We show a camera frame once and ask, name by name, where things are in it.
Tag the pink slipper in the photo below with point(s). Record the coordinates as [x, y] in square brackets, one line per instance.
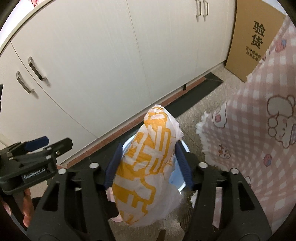
[112, 209]

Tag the white low cabinet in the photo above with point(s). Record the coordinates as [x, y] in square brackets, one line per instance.
[81, 69]

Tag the brown cardboard box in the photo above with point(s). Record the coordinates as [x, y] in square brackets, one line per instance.
[256, 25]

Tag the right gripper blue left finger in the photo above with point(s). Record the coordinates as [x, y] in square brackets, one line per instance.
[113, 166]

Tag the black dotted slipper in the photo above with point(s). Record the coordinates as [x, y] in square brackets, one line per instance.
[187, 217]

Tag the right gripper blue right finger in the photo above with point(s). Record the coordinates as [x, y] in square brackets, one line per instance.
[183, 164]

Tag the person left hand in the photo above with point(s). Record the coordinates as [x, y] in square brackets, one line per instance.
[27, 208]

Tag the white orange plastic bag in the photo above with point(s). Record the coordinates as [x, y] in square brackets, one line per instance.
[141, 187]

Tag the pink checkered tablecloth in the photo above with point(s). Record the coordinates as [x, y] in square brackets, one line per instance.
[254, 129]

